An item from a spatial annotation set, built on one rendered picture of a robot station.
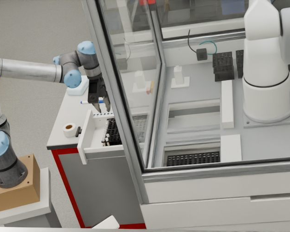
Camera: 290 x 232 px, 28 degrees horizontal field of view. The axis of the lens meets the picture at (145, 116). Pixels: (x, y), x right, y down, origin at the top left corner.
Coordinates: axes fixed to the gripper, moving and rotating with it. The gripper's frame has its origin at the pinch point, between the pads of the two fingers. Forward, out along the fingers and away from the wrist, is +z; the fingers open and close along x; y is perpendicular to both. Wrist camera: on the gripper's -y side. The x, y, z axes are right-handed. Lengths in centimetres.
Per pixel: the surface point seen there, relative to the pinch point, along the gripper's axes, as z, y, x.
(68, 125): 18.0, 15.8, 26.0
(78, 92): 19, 48, 27
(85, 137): 7.1, -9.4, 9.1
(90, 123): 7.8, 2.0, 9.1
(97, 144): 14.0, -7.2, 5.6
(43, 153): 98, 93, 85
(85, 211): 72, 7, 29
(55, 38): 98, 270, 118
